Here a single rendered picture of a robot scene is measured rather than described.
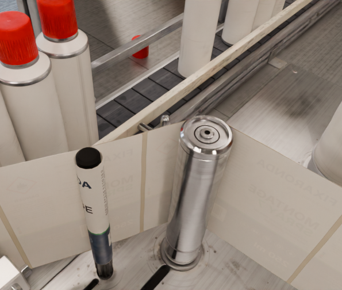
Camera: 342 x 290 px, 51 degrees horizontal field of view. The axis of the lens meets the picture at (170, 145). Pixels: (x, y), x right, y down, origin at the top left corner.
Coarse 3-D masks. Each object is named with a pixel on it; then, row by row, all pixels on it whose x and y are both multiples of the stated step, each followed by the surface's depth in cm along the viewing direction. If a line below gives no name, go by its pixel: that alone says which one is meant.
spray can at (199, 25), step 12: (192, 0) 49; (204, 0) 48; (216, 0) 49; (192, 12) 50; (204, 12) 50; (216, 12) 50; (192, 24) 51; (204, 24) 51; (216, 24) 52; (192, 36) 53; (204, 36) 52; (180, 48) 56; (192, 48) 54; (204, 48) 54; (180, 60) 57; (192, 60) 56; (204, 60) 56; (180, 72) 59; (192, 72) 57
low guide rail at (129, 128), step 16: (304, 0) 74; (288, 16) 71; (256, 32) 64; (240, 48) 61; (208, 64) 56; (224, 64) 59; (192, 80) 53; (176, 96) 52; (144, 112) 48; (160, 112) 50; (128, 128) 46
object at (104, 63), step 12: (168, 24) 54; (180, 24) 56; (144, 36) 52; (156, 36) 53; (120, 48) 49; (132, 48) 50; (96, 60) 47; (108, 60) 47; (120, 60) 49; (96, 72) 47
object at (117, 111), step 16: (288, 0) 81; (272, 32) 71; (224, 48) 66; (256, 48) 68; (176, 64) 61; (144, 80) 58; (160, 80) 58; (176, 80) 59; (208, 80) 59; (128, 96) 55; (144, 96) 55; (160, 96) 56; (192, 96) 56; (96, 112) 52; (112, 112) 52; (128, 112) 53; (112, 128) 50
